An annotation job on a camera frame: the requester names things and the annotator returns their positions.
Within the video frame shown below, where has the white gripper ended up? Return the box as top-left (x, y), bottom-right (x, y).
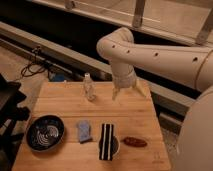
top-left (112, 73), bottom-right (146, 100)

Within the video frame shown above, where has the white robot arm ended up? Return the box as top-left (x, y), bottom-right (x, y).
top-left (96, 27), bottom-right (213, 171)

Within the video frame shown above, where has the clear plastic bottle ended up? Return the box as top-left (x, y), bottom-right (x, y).
top-left (83, 73), bottom-right (95, 101)

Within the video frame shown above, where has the brown sausage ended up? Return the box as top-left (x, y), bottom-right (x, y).
top-left (123, 137), bottom-right (147, 147)

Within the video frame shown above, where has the dark round cup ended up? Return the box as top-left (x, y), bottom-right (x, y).
top-left (98, 134), bottom-right (121, 158)

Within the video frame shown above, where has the black white striped cloth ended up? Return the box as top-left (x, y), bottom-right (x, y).
top-left (99, 123), bottom-right (114, 161)

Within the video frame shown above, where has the blue object on floor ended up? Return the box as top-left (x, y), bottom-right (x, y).
top-left (50, 74), bottom-right (66, 82)

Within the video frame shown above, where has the dark patterned bowl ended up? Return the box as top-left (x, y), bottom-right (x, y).
top-left (26, 115), bottom-right (65, 152)

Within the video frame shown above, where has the black stand at left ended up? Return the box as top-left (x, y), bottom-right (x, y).
top-left (0, 73), bottom-right (30, 164)

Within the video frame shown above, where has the black cable on floor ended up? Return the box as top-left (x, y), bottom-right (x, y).
top-left (20, 46), bottom-right (54, 78)

